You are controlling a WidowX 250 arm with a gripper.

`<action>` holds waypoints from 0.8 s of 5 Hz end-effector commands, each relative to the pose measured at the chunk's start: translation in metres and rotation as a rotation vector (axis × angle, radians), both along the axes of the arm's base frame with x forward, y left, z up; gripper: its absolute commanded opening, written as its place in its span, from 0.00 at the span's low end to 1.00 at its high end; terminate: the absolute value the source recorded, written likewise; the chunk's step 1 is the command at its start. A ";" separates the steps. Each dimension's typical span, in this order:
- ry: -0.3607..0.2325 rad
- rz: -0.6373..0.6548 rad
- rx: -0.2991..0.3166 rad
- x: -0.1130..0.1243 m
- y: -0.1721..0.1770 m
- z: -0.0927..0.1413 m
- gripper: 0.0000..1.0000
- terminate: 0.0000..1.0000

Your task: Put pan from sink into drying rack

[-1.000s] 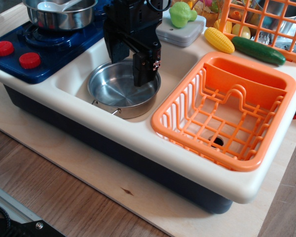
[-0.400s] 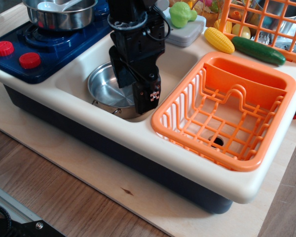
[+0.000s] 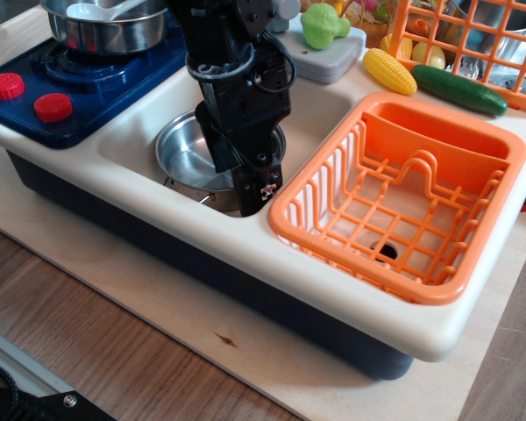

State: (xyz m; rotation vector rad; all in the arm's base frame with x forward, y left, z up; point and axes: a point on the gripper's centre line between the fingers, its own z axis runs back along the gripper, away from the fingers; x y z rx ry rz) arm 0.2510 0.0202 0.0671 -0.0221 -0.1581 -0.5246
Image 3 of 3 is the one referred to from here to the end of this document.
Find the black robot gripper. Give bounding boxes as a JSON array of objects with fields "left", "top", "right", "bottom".
[{"left": 186, "top": 41, "right": 292, "bottom": 217}]

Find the small steel pan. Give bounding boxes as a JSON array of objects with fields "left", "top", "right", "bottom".
[{"left": 155, "top": 111, "right": 261, "bottom": 217}]

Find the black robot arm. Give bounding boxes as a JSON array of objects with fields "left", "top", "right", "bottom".
[{"left": 166, "top": 1, "right": 296, "bottom": 217}]

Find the cream toy sink unit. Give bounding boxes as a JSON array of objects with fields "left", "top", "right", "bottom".
[{"left": 0, "top": 66, "right": 526, "bottom": 379}]

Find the orange plastic drying rack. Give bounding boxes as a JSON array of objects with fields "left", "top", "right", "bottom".
[{"left": 269, "top": 92, "right": 526, "bottom": 305}]

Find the green toy broccoli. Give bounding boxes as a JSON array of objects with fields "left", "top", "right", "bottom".
[{"left": 301, "top": 3, "right": 351, "bottom": 50}]

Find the yellow toy corn cob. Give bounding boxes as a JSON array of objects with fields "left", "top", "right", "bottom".
[{"left": 363, "top": 48, "right": 418, "bottom": 96}]

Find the blue toy stove top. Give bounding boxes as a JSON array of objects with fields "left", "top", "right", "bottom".
[{"left": 0, "top": 15, "right": 186, "bottom": 149}]

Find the red stove knob right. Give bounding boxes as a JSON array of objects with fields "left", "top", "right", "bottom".
[{"left": 33, "top": 93, "right": 74, "bottom": 123}]

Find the red stove knob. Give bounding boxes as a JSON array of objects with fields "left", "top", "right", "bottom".
[
  {"left": 33, "top": 93, "right": 74, "bottom": 123},
  {"left": 0, "top": 72, "right": 25, "bottom": 101}
]

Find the steel pot on stove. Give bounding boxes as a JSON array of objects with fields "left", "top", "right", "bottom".
[{"left": 40, "top": 0, "right": 169, "bottom": 56}]

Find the green toy cucumber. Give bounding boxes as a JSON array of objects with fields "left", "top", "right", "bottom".
[{"left": 411, "top": 64, "right": 508, "bottom": 117}]

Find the white plastic spoon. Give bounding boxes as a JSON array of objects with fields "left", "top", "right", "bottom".
[{"left": 66, "top": 0, "right": 143, "bottom": 21}]

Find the yellow toy lemon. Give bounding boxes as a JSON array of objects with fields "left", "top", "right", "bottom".
[{"left": 411, "top": 42, "right": 446, "bottom": 69}]

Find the red stove knob left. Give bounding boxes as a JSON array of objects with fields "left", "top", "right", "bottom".
[{"left": 0, "top": 72, "right": 25, "bottom": 101}]

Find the large steel bowl background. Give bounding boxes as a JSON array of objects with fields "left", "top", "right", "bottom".
[{"left": 436, "top": 1, "right": 526, "bottom": 78}]

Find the orange plastic grid basket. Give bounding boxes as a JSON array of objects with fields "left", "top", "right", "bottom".
[{"left": 389, "top": 1, "right": 526, "bottom": 112}]

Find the black cable bottom left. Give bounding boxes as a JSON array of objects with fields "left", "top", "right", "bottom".
[{"left": 0, "top": 359, "right": 19, "bottom": 421}]

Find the black bracket with screw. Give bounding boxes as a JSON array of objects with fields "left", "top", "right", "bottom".
[{"left": 0, "top": 389, "right": 115, "bottom": 421}]

